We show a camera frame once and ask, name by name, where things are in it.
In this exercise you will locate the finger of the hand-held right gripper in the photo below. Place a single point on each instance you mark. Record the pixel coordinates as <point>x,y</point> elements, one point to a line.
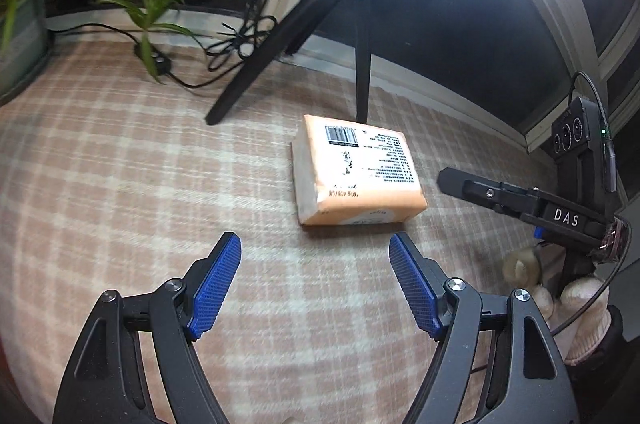
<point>475,191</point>
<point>539,233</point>

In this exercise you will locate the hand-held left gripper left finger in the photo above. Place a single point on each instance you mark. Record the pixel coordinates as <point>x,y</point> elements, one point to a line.
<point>215,284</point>

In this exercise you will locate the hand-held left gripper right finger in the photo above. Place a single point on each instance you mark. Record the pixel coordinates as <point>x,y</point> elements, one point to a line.
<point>415,289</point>

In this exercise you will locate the orange tissue pack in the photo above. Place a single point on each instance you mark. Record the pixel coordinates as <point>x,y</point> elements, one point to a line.
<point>360,174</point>

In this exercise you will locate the person's right forearm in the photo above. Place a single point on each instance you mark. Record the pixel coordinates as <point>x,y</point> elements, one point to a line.
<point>607,354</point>

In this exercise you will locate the person's right hand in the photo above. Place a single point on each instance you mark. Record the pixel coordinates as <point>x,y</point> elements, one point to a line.
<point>582,319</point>

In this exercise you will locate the checked tablecloth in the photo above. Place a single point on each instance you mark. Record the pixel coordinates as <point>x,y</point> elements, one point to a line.
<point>125,184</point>

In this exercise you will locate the black light tripod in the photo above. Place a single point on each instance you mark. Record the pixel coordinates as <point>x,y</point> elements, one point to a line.
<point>364,69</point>

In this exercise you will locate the grey plant pot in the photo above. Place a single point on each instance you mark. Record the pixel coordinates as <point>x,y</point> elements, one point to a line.
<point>20,39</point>

